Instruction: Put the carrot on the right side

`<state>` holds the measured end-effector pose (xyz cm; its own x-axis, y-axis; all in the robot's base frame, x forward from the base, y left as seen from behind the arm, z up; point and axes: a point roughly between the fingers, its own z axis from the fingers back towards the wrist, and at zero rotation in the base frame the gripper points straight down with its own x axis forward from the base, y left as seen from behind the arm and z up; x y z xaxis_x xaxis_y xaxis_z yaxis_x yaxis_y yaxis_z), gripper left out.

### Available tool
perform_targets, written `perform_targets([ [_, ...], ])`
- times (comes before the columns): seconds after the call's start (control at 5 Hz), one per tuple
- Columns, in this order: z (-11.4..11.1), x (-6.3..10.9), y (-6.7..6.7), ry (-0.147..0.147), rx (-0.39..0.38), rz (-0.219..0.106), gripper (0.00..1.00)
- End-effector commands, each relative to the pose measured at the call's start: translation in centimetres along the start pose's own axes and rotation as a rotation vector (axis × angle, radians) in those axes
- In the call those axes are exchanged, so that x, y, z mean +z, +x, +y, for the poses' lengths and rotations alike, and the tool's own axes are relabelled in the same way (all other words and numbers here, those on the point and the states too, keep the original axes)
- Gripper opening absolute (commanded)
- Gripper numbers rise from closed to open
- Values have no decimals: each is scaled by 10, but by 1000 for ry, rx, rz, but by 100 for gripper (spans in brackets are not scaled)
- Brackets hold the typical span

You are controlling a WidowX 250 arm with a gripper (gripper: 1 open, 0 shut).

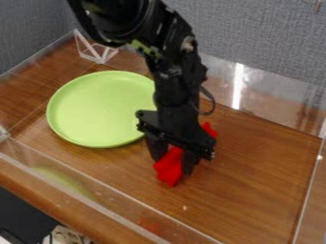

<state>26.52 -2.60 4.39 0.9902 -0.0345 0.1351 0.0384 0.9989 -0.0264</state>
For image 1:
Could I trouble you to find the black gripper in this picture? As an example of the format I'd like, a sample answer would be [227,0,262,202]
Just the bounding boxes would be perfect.
[135,110,217,176]

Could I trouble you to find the red star-profile carrot bar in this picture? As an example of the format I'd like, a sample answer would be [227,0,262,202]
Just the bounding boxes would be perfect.
[151,121,219,188]

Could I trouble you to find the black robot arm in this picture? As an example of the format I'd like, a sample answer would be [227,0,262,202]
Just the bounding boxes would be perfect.
[67,0,217,176]

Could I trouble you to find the light green round plate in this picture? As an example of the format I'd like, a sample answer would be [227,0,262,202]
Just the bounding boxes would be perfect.
[46,71,155,148]

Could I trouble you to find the black object under table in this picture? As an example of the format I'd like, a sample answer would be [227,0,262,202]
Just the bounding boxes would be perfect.
[0,187,59,244]

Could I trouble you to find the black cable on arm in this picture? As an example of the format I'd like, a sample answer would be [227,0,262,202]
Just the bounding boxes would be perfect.
[190,85,217,116]

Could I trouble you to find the clear acrylic enclosure walls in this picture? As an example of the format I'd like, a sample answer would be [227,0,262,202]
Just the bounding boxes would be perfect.
[0,37,326,244]

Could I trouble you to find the clear acrylic corner bracket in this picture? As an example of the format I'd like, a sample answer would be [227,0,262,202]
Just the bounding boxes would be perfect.
[74,29,119,64]

